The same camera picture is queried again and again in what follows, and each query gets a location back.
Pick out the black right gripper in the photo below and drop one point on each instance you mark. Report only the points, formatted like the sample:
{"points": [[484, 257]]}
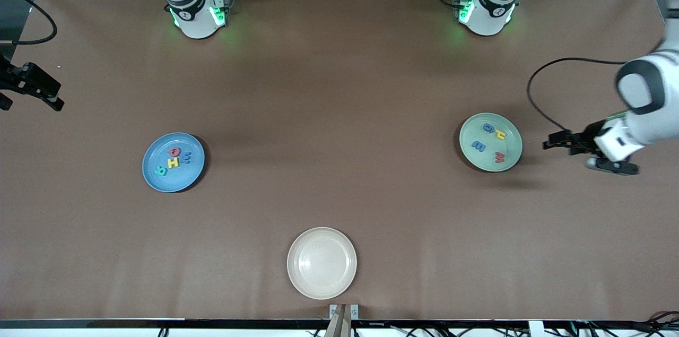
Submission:
{"points": [[11, 78]]}

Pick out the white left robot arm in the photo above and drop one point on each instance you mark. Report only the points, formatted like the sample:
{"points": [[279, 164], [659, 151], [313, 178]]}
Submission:
{"points": [[652, 114]]}

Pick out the red lowercase letter w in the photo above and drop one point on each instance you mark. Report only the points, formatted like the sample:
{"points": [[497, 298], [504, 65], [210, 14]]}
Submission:
{"points": [[499, 157]]}

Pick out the teal uppercase letter R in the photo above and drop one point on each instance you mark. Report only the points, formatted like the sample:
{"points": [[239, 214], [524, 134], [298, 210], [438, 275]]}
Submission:
{"points": [[160, 170]]}

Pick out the green plate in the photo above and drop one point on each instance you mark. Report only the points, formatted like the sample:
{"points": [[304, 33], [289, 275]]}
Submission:
{"points": [[490, 164]]}

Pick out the blue plate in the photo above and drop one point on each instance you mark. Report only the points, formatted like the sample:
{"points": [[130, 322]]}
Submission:
{"points": [[159, 180]]}

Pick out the yellow lowercase letter h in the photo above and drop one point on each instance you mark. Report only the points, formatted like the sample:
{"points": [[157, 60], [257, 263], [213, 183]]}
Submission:
{"points": [[500, 134]]}

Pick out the yellow uppercase letter H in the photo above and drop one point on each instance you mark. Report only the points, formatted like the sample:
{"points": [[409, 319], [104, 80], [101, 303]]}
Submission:
{"points": [[173, 163]]}

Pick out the red uppercase letter Q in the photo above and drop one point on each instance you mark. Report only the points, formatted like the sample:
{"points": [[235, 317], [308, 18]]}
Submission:
{"points": [[175, 152]]}

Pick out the blue lowercase letter g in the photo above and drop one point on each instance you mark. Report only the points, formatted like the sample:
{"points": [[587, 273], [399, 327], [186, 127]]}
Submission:
{"points": [[488, 127]]}

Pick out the grey metal mounting bracket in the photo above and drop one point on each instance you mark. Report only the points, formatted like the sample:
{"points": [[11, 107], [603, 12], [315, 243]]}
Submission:
{"points": [[333, 309]]}

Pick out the beige plate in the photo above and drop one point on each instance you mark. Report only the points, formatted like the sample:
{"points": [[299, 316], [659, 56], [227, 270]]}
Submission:
{"points": [[322, 264]]}

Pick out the blue lowercase letter m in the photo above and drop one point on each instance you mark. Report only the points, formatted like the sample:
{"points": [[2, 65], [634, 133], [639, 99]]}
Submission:
{"points": [[479, 145]]}

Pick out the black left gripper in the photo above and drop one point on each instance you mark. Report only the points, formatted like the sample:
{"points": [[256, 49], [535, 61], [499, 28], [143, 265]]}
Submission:
{"points": [[585, 138]]}

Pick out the tan wooden post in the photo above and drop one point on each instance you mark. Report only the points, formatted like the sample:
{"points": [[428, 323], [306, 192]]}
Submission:
{"points": [[342, 326]]}

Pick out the blue uppercase letter M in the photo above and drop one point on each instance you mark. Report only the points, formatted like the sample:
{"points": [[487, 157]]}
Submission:
{"points": [[186, 157]]}

